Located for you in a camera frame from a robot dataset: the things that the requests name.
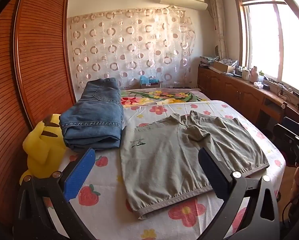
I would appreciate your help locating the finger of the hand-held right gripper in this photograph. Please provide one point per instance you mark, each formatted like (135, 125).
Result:
(284, 136)

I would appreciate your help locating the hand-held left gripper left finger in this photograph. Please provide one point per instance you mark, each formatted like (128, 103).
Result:
(79, 172)

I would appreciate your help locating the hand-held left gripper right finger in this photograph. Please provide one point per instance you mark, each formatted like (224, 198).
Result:
(212, 170)

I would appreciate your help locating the grey-green pants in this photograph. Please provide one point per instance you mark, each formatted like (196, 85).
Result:
(164, 160)

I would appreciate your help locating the flower-print bed sheet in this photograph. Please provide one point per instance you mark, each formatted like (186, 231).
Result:
(109, 200)

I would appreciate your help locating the yellow plush toy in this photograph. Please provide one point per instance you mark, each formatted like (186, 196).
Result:
(39, 150)

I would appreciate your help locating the folded blue jeans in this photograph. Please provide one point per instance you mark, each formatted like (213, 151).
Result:
(94, 115)

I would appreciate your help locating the pink bottle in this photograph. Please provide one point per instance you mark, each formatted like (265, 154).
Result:
(254, 75)

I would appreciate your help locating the wooden cabinet counter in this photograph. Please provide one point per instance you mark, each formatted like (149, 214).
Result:
(229, 92)

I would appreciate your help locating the white jar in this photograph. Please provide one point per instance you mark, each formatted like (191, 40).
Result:
(245, 75)

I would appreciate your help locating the floral blanket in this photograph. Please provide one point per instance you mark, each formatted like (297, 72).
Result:
(164, 95)

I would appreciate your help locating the open cardboard box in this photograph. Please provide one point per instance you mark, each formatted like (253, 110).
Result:
(223, 66)

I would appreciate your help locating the wooden-framed window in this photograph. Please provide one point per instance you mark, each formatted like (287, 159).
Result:
(264, 37)

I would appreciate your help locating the small brown cardboard box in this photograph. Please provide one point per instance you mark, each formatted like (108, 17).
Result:
(152, 84)

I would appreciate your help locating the blue plastic bag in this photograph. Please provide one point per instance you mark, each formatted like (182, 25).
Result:
(144, 79)

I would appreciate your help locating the patterned window curtain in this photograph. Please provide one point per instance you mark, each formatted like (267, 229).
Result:
(218, 22)

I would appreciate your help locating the circle-patterned sheer curtain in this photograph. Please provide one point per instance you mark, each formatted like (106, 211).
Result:
(129, 47)

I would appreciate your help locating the white wall air conditioner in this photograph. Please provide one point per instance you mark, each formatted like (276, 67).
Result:
(184, 3)

